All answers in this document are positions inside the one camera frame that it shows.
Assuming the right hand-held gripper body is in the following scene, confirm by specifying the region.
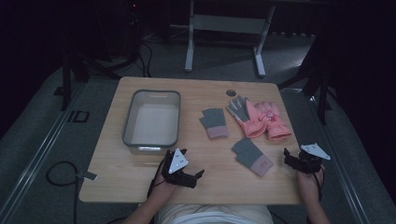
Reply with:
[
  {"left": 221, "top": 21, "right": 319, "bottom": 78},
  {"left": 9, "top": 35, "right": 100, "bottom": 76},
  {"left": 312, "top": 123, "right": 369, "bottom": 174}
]
[{"left": 293, "top": 143, "right": 331, "bottom": 175}]

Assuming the person's right hand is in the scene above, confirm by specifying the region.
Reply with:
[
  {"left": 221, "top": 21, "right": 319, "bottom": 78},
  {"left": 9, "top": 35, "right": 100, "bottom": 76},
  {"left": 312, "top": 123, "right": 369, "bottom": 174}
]
[{"left": 295, "top": 164, "right": 325, "bottom": 203}]

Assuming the left hand-held gripper cable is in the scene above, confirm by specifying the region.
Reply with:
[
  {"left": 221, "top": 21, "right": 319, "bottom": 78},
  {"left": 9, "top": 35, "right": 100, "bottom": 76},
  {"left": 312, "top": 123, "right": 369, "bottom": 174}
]
[{"left": 147, "top": 154, "right": 170, "bottom": 198}]

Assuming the right hand-held gripper cable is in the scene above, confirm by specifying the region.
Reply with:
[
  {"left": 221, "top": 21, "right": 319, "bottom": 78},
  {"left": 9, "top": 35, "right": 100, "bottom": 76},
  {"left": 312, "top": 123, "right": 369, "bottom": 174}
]
[{"left": 312, "top": 167, "right": 325, "bottom": 203}]

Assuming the black floor cable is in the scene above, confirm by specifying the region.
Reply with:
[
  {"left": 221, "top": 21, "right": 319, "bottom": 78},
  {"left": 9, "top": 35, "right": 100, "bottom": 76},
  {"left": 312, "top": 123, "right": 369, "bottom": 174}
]
[{"left": 46, "top": 161, "right": 79, "bottom": 224}]

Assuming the metal floor rail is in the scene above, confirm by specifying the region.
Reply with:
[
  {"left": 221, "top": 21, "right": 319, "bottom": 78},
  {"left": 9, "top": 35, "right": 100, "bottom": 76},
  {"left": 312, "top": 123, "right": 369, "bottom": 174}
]
[
  {"left": 279, "top": 88, "right": 373, "bottom": 224},
  {"left": 0, "top": 82, "right": 88, "bottom": 224}
]

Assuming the grey tape strip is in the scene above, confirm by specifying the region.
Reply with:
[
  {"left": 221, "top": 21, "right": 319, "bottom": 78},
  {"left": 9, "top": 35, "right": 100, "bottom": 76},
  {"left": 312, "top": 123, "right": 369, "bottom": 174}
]
[{"left": 76, "top": 171, "right": 98, "bottom": 182}]

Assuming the grey plastic bin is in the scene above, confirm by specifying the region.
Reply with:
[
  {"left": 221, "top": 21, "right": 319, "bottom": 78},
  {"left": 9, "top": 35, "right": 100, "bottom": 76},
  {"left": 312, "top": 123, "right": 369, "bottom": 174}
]
[{"left": 121, "top": 89, "right": 182, "bottom": 156}]

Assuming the person's white shirt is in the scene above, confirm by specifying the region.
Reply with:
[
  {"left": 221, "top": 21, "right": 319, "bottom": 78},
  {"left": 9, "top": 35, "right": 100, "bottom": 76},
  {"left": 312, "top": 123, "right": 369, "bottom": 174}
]
[{"left": 155, "top": 203, "right": 275, "bottom": 224}]

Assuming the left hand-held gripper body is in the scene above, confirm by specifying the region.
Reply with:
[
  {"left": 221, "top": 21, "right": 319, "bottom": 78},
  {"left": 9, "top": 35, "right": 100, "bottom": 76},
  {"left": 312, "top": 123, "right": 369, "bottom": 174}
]
[{"left": 162, "top": 148, "right": 198, "bottom": 189}]

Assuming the white desk frame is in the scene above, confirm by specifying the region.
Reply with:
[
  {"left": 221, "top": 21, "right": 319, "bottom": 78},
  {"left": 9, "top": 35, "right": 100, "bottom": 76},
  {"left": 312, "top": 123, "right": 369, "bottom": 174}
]
[{"left": 185, "top": 0, "right": 276, "bottom": 78}]

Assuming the black background cable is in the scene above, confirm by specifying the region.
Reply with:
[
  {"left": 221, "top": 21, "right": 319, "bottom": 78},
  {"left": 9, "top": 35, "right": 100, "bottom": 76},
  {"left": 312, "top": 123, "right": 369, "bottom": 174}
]
[{"left": 138, "top": 40, "right": 154, "bottom": 78}]

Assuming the grey knit glove pink cuff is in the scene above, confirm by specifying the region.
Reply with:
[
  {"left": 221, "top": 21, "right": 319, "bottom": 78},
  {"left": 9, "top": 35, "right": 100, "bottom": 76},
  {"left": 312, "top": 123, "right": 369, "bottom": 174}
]
[
  {"left": 231, "top": 137, "right": 275, "bottom": 177},
  {"left": 199, "top": 107, "right": 230, "bottom": 140}
]

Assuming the person's left hand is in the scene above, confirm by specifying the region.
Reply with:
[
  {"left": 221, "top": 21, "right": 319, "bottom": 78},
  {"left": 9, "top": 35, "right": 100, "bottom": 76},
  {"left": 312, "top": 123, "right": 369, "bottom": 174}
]
[{"left": 148, "top": 173, "right": 179, "bottom": 203}]

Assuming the hand-held gripper cable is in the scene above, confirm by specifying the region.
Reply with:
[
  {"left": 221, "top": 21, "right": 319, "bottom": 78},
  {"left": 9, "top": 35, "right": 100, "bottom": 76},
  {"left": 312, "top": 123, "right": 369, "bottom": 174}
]
[
  {"left": 312, "top": 167, "right": 325, "bottom": 203},
  {"left": 147, "top": 154, "right": 170, "bottom": 198}
]

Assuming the black tripod stand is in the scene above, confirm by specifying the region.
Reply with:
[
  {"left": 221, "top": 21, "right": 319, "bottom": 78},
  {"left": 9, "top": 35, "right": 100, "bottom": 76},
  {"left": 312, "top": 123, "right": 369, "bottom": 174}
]
[
  {"left": 278, "top": 31, "right": 335, "bottom": 125},
  {"left": 60, "top": 0, "right": 143, "bottom": 112}
]

